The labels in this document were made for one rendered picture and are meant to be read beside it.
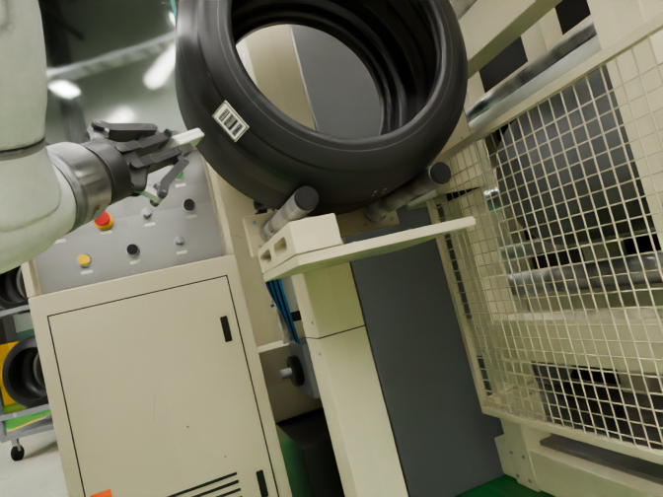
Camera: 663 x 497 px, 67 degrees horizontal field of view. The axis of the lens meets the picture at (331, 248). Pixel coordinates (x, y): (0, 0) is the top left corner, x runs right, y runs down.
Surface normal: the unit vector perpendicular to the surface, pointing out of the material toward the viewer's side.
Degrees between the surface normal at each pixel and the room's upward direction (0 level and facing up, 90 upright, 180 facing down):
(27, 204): 119
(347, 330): 90
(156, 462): 90
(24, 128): 129
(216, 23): 88
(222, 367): 90
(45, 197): 112
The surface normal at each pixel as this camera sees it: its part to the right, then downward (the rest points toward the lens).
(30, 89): 0.95, 0.29
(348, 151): 0.30, 0.04
